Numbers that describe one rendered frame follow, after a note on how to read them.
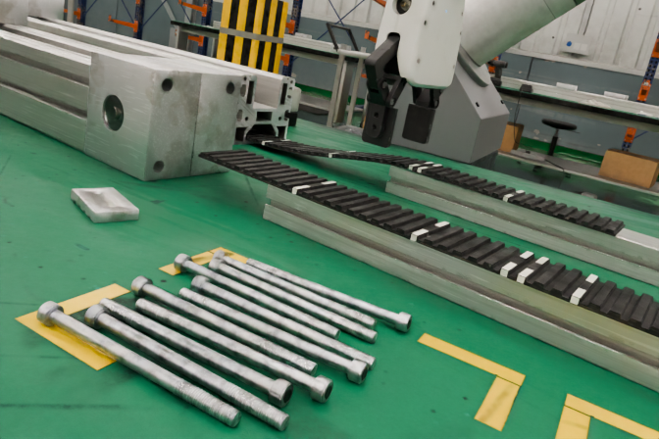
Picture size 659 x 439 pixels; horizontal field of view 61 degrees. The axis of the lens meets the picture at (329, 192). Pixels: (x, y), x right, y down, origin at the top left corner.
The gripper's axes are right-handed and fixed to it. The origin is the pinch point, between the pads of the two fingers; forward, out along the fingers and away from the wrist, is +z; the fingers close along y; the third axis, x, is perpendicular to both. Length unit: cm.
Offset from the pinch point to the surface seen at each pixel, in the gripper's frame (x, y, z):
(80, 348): -8.8, -40.8, 6.2
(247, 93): 19.9, -2.6, 0.1
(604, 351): -26.1, -20.9, 5.2
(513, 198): -13.8, -1.0, 3.0
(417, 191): -4.6, -1.9, 5.0
